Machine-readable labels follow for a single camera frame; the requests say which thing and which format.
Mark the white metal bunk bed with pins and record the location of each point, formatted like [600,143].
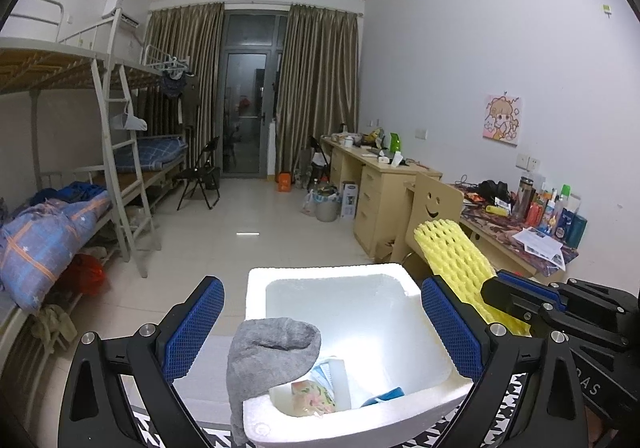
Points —
[50,63]

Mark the pink cartoon wall poster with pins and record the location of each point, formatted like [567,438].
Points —
[502,120]

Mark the red plastic bag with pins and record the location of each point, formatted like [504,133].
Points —
[90,275]

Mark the wooden desk with printed mat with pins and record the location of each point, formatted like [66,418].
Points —
[500,233]

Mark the double white wall socket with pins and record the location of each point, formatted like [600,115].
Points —
[530,162]

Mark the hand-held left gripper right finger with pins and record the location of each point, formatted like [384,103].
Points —
[452,328]

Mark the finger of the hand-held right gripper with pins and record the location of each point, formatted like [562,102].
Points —
[530,284]
[510,300]

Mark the printed papers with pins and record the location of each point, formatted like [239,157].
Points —
[540,245]

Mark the yellow tube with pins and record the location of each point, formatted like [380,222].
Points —
[495,210]

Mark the green plastic container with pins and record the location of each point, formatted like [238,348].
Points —
[395,143]

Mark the wooden desk with drawers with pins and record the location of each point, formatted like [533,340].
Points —
[372,198]

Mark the hanging dark clothes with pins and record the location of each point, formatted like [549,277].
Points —
[175,88]

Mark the group of toiletry bottles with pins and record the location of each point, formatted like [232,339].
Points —
[550,215]

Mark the dark blue cloth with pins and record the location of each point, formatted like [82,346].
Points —
[75,190]

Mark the floral tissue packet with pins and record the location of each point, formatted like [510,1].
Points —
[312,398]

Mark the blue plaid mattress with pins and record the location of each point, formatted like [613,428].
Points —
[150,153]

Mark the yellow foam net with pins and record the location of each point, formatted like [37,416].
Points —
[452,253]

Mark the houndstooth tablecloth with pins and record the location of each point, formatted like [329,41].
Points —
[160,433]

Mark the white and blue carton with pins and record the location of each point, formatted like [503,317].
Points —
[350,200]

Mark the smiley wooden chair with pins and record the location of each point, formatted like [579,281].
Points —
[432,200]

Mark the green wall hook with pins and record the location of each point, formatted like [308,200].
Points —
[608,9]

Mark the white bunk bed ladder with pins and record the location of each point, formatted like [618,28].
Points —
[125,168]

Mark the grey sock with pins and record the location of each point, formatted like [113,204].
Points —
[260,358]

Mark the glass balcony door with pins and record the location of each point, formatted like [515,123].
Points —
[247,113]

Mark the white air conditioner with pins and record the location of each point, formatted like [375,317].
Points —
[120,10]

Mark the white foam box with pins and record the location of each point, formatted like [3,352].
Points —
[425,368]

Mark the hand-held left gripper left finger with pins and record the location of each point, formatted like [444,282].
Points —
[192,328]

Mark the orange bucket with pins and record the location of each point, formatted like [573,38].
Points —
[284,182]

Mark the brown curtain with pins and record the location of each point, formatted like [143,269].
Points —
[185,53]
[320,88]

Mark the olive cloth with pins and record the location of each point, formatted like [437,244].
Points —
[52,323]

